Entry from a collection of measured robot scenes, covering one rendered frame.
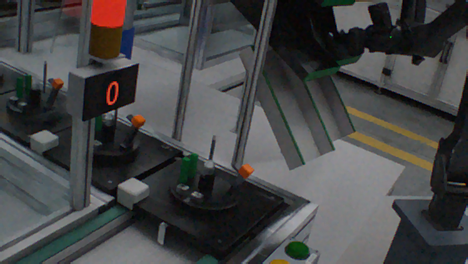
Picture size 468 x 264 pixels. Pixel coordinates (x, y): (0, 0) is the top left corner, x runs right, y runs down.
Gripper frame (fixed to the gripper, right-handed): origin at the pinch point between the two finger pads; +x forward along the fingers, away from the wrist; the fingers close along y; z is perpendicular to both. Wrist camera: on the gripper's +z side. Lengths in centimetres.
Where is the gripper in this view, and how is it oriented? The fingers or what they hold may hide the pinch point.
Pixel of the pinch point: (350, 37)
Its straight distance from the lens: 132.0
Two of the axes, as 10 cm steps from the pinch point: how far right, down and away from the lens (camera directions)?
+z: -0.1, -9.6, -3.0
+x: -7.8, -1.8, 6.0
